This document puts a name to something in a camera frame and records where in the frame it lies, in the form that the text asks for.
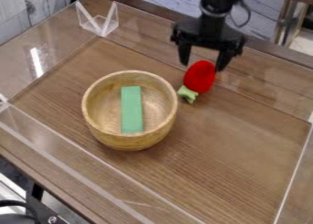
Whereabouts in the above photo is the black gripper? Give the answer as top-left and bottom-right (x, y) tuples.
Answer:
(171, 18), (247, 72)

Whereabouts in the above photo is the red plush strawberry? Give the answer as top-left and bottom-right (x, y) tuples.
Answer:
(178, 60), (215, 103)

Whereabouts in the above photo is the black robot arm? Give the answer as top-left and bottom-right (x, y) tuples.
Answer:
(170, 0), (250, 72)

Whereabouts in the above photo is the green rectangular block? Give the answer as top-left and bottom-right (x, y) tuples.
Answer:
(120, 86), (143, 133)

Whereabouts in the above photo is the metal table leg background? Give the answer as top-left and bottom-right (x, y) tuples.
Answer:
(274, 0), (307, 48)

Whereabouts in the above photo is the wooden bowl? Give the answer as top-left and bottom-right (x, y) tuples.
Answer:
(80, 70), (178, 151)

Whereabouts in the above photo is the clear acrylic tray wall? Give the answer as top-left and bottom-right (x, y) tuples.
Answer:
(0, 100), (204, 224)

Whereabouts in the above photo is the black table frame leg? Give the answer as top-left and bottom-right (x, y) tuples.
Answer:
(25, 183), (68, 224)

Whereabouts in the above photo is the black cable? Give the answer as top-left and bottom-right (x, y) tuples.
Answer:
(0, 199), (35, 218)

